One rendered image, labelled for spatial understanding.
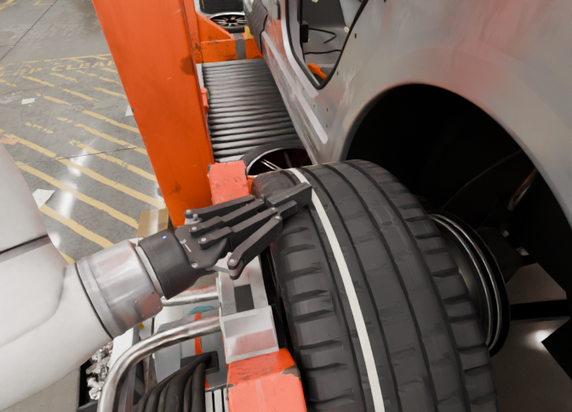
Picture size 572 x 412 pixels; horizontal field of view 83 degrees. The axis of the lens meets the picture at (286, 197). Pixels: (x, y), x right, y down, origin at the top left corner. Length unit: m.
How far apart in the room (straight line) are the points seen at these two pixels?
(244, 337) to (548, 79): 0.43
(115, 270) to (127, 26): 0.54
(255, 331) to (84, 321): 0.19
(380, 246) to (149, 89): 0.61
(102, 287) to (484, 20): 0.51
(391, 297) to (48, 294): 0.36
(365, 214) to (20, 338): 0.40
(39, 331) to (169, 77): 0.59
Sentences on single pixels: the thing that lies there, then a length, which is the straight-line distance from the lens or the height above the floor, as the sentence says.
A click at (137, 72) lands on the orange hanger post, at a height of 1.23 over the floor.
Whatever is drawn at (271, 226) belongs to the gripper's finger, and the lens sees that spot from 0.40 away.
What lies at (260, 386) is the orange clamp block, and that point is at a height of 1.16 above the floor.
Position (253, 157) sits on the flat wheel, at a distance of 1.71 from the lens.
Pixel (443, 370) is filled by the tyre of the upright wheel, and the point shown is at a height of 1.11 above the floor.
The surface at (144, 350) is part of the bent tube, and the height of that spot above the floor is 1.01.
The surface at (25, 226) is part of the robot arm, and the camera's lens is 0.37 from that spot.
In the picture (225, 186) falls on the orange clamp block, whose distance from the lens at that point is 0.64.
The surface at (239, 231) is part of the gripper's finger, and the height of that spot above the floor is 1.21.
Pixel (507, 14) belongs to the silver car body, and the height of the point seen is 1.42.
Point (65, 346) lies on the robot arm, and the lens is 0.37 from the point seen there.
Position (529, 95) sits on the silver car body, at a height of 1.36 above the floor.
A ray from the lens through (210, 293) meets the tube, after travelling 0.60.
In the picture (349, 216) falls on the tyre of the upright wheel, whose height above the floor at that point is 1.18.
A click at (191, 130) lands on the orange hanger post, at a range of 0.87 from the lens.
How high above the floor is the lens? 1.51
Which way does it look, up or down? 44 degrees down
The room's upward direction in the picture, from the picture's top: straight up
